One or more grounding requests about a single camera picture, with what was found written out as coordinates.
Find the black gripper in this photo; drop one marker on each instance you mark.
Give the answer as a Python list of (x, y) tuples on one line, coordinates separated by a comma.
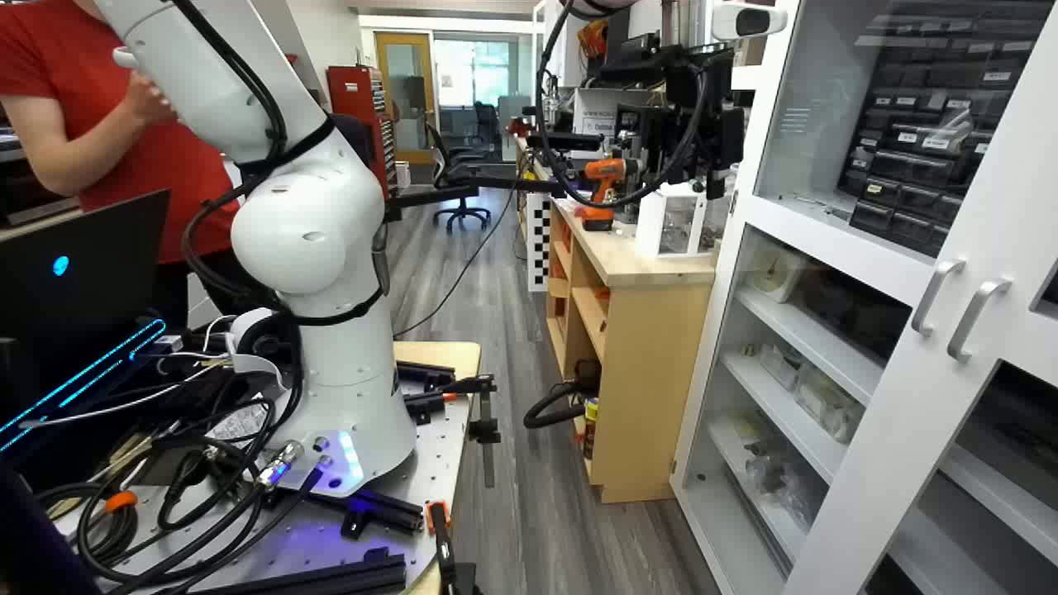
[(696, 109)]

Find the white glass cabinet door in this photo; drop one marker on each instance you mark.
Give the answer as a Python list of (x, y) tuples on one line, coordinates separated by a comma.
[(930, 439), (829, 240)]

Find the bare person forearm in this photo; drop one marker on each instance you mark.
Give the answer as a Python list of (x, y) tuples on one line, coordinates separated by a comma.
[(68, 150)]

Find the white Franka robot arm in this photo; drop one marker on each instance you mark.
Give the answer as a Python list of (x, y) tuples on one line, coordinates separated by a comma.
[(310, 218)]

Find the wooden framed glass door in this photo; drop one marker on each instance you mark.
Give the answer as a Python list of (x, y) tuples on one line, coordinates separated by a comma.
[(382, 100)]

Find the red tool cabinet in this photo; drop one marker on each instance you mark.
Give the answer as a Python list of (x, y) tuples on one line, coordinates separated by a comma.
[(350, 100)]

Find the bare person hand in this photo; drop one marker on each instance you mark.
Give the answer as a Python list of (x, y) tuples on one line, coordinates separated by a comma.
[(151, 100)]

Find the small white box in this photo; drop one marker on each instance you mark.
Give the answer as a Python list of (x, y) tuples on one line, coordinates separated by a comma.
[(654, 218)]

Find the white tape roll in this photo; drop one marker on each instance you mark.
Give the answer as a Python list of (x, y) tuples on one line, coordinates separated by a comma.
[(784, 275)]

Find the checkerboard calibration board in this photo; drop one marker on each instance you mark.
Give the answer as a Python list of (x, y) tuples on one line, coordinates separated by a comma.
[(540, 243)]

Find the black desk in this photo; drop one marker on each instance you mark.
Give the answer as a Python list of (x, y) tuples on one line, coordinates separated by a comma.
[(484, 173)]

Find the black parts drawer organizer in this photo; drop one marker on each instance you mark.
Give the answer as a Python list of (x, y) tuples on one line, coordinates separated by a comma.
[(927, 133)]

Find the black office chair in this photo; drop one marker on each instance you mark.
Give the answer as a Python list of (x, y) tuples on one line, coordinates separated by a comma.
[(461, 210)]

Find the light wooden shelf unit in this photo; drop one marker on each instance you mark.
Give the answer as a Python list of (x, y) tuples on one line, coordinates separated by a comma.
[(648, 363)]

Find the small bottles clutter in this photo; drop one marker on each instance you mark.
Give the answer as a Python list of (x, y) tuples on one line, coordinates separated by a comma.
[(777, 472)]

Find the black table clamp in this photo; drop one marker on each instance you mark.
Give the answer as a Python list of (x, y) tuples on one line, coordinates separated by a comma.
[(440, 387)]

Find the white curved plastic part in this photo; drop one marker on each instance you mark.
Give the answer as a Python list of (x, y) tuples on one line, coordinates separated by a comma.
[(249, 332)]

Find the person in red shirt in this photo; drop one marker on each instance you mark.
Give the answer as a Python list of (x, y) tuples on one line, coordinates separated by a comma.
[(166, 187)]

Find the black aluminium extrusion bar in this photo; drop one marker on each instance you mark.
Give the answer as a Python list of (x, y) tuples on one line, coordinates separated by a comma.
[(318, 576)]

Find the black computer monitor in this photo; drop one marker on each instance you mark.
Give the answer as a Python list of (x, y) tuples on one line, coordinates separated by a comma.
[(87, 266)]

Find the black box with blue trim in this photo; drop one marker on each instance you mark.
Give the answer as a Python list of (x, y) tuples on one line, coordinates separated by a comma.
[(85, 382)]

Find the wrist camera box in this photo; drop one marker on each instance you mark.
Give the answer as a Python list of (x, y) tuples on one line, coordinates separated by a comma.
[(747, 22)]

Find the white cabinet frame with shelves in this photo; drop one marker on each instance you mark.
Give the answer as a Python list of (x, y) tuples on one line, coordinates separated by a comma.
[(770, 408)]

